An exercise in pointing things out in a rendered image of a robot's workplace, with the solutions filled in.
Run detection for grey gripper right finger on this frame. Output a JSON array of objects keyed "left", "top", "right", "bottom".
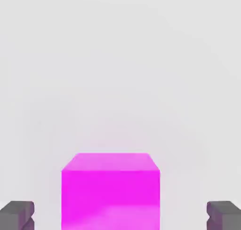
[{"left": 206, "top": 200, "right": 241, "bottom": 230}]

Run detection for small magenta cube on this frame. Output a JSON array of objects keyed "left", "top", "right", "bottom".
[{"left": 61, "top": 152, "right": 161, "bottom": 230}]

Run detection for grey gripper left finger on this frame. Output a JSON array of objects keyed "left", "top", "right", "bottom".
[{"left": 0, "top": 200, "right": 35, "bottom": 230}]

